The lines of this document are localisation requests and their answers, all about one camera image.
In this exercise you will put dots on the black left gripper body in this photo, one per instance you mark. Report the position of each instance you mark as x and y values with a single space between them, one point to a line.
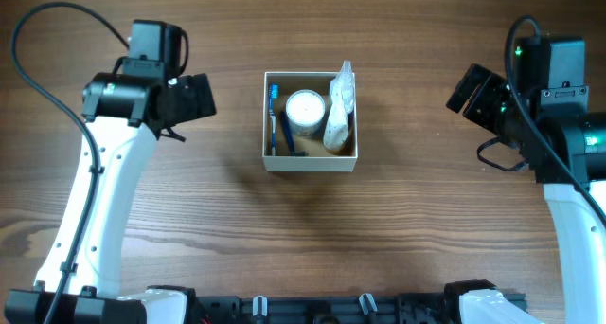
195 100

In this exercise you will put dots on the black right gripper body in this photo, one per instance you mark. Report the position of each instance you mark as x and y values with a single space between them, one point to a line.
490 105

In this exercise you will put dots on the blue white toothbrush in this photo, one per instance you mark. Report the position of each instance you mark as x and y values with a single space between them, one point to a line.
272 96

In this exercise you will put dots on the blue disposable razor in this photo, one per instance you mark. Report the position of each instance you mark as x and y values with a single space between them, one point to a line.
289 136

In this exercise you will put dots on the white cylindrical cup container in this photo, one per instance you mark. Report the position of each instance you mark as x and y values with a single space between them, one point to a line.
305 111

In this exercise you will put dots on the white printed tube bottle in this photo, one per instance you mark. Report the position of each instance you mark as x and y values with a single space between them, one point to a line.
337 127

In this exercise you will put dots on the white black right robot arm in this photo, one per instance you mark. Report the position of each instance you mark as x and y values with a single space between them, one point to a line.
549 76

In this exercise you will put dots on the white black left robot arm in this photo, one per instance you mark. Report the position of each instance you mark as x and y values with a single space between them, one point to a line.
126 112

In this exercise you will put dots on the open cardboard box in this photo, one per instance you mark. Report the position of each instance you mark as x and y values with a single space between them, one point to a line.
318 158

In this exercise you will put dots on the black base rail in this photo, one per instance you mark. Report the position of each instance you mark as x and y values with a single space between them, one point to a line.
409 308

